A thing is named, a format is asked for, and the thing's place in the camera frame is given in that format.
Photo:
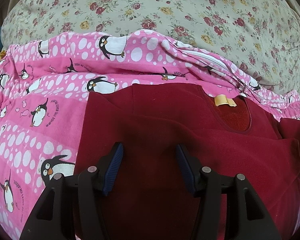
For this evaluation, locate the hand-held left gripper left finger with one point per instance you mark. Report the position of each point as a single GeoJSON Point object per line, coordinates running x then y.
{"type": "Point", "coordinates": [113, 170]}

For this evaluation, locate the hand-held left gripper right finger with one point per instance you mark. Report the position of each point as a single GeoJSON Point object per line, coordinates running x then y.
{"type": "Point", "coordinates": [186, 170]}

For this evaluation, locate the dark red fleece shirt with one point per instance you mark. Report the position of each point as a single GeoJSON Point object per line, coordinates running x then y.
{"type": "Point", "coordinates": [150, 120]}

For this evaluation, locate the pink penguin print blanket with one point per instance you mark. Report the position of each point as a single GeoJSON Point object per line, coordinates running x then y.
{"type": "Point", "coordinates": [40, 85]}

